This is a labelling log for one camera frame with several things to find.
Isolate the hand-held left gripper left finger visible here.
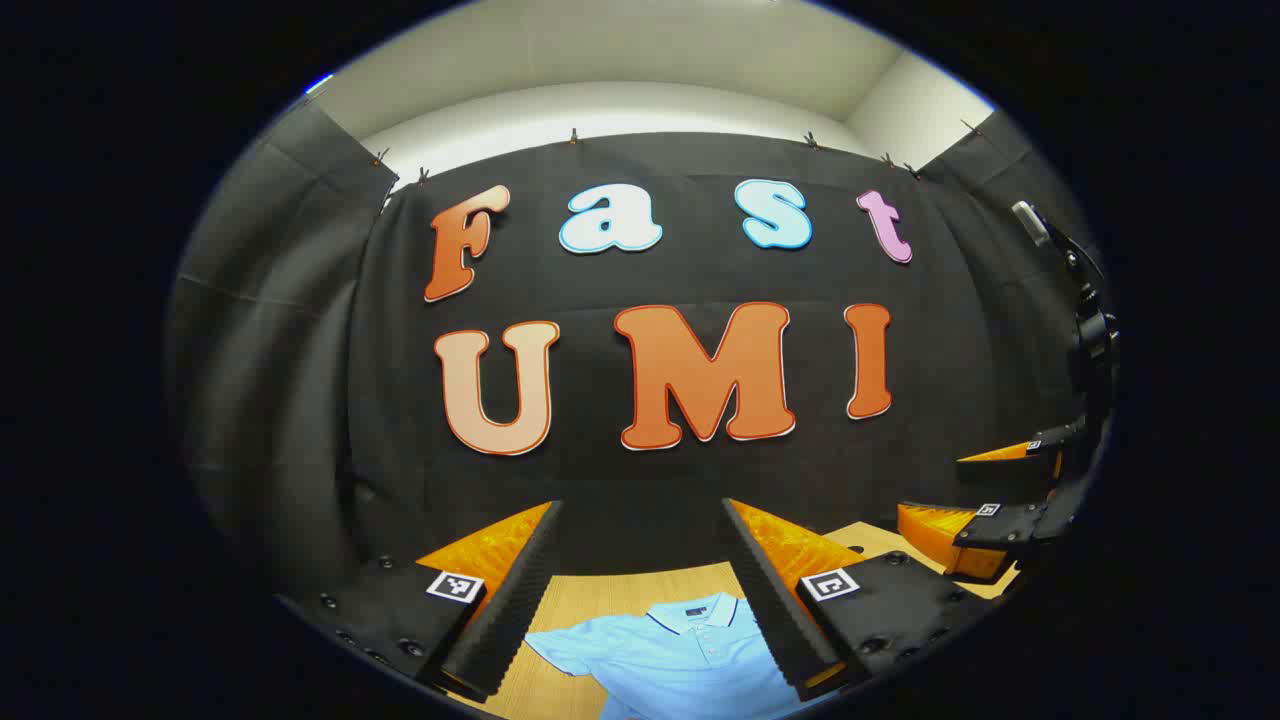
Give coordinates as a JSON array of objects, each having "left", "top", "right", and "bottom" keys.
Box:
[{"left": 280, "top": 500, "right": 564, "bottom": 701}]

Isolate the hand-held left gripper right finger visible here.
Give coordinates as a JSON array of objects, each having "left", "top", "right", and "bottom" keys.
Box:
[{"left": 722, "top": 497, "right": 1001, "bottom": 701}]

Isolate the light blue T-shirt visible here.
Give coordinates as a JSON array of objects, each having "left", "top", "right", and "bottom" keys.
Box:
[{"left": 525, "top": 592, "right": 801, "bottom": 720}]

